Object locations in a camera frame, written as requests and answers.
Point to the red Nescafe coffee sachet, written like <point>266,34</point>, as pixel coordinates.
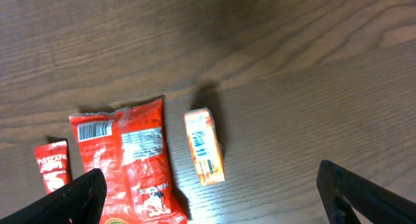
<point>54,165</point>

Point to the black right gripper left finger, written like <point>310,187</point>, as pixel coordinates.
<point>80,201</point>

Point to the small orange carton box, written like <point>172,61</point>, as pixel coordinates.
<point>204,146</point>

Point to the red snack bag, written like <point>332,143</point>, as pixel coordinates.
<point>128,146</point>

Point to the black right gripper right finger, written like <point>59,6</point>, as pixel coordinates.
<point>343,192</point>

